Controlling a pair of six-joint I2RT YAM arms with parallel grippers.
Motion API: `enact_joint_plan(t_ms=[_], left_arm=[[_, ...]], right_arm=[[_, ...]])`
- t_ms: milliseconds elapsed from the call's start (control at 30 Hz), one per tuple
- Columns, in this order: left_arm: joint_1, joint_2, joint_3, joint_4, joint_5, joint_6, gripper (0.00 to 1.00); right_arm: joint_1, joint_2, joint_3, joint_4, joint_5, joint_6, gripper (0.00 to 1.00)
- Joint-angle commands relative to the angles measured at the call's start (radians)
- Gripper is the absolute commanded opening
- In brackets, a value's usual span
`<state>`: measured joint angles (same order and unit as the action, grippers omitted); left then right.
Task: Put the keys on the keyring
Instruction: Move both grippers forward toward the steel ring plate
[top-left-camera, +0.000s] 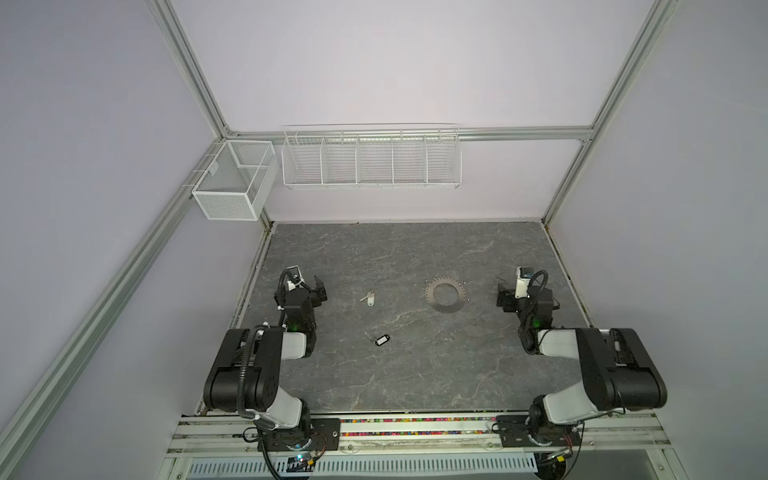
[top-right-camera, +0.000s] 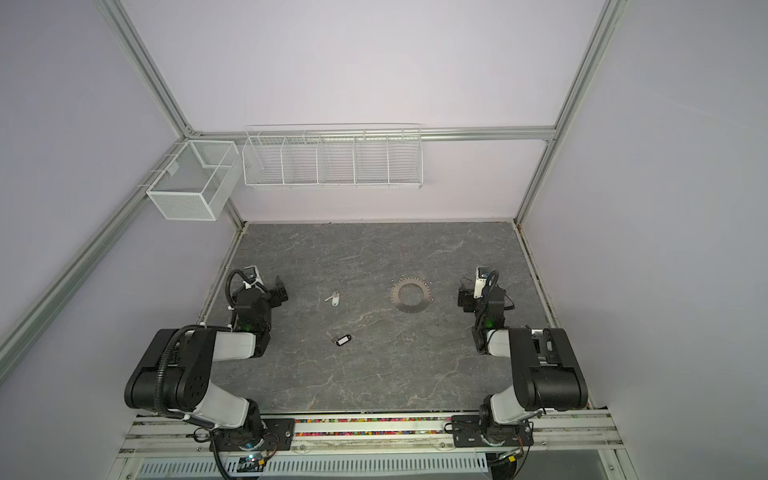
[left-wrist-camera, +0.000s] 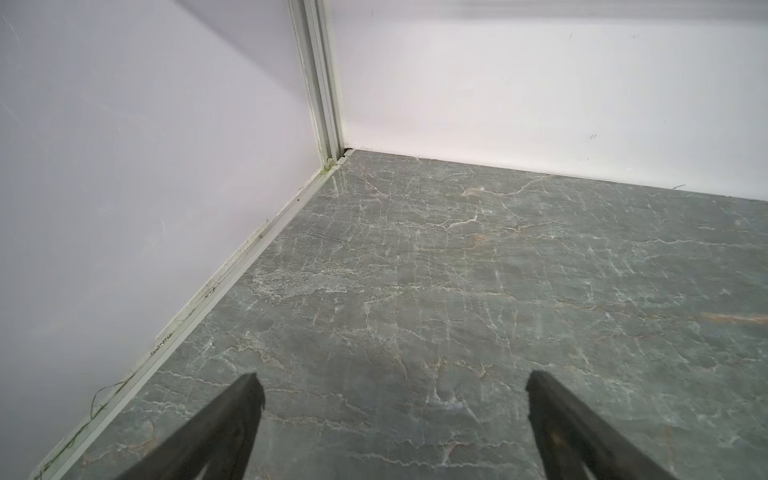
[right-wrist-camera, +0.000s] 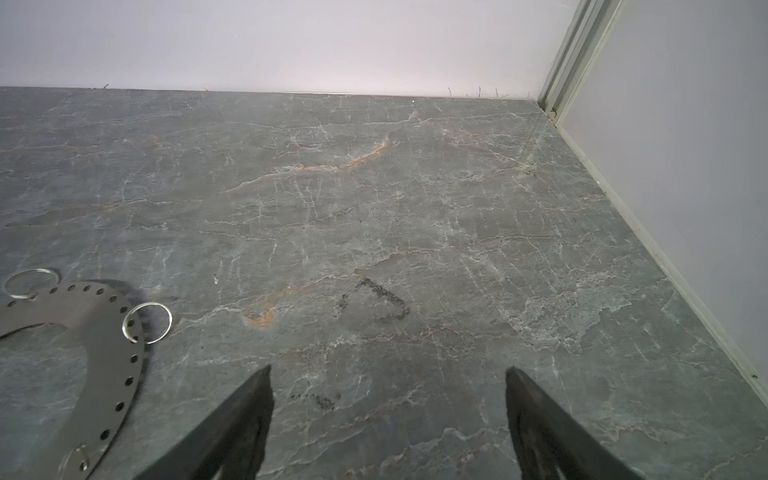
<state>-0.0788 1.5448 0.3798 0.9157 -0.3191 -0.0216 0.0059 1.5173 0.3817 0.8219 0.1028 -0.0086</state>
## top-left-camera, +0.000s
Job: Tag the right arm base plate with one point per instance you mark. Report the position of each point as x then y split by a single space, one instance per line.
518 430

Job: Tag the white slotted cable duct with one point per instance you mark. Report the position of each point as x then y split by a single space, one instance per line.
363 466

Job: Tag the white mesh box basket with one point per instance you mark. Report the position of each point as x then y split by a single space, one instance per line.
237 181

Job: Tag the aluminium frame profiles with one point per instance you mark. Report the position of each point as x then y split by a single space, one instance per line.
39 407

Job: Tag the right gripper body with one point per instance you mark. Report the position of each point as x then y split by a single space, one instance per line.
505 297

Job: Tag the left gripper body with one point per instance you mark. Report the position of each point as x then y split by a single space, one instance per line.
315 292

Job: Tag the aluminium rail with coloured beads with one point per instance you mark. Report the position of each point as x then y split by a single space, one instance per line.
455 432

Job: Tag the small circuit board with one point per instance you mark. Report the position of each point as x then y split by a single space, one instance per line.
300 464

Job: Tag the large toothed metal keyring disc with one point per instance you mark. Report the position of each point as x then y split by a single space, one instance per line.
446 294

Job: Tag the key with black tag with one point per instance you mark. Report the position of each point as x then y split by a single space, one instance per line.
381 340

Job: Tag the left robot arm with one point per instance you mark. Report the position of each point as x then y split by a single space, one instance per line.
244 377

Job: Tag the key with white-green tag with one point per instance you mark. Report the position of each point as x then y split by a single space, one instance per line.
369 298

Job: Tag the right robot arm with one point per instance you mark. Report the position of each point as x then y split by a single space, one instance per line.
617 374

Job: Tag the white wire shelf basket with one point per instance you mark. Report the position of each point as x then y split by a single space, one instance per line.
420 157

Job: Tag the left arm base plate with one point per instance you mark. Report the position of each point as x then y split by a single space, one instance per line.
319 434

